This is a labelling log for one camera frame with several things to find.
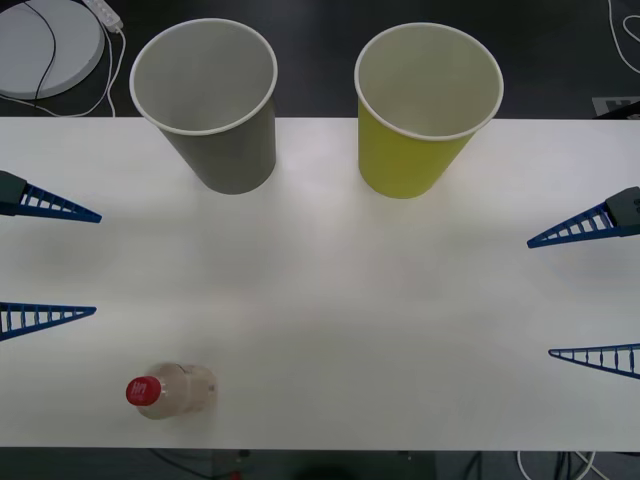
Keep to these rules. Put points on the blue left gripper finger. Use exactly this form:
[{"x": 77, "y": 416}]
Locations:
[
  {"x": 15, "y": 197},
  {"x": 75, "y": 313}
]

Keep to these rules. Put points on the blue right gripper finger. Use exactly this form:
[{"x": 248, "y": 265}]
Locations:
[
  {"x": 575, "y": 356},
  {"x": 622, "y": 210}
]

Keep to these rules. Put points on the white power strip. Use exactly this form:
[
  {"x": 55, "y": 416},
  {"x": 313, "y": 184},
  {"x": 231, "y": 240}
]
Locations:
[{"x": 107, "y": 12}]

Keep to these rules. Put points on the yellow-green plastic waste bin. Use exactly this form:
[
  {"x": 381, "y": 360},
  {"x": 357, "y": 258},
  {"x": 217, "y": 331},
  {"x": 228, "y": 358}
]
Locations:
[{"x": 400, "y": 165}]

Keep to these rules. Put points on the grey plastic waste bin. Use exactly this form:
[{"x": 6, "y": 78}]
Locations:
[{"x": 235, "y": 160}]

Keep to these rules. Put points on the clear bottle with red cap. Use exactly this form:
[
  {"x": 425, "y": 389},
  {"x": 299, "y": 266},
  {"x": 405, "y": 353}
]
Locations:
[{"x": 175, "y": 395}]

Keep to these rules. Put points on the round pale grey disc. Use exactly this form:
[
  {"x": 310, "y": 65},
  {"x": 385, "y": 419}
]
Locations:
[{"x": 20, "y": 50}]

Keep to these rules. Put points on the grey floor marker tag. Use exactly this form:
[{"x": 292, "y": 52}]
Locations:
[{"x": 612, "y": 106}]

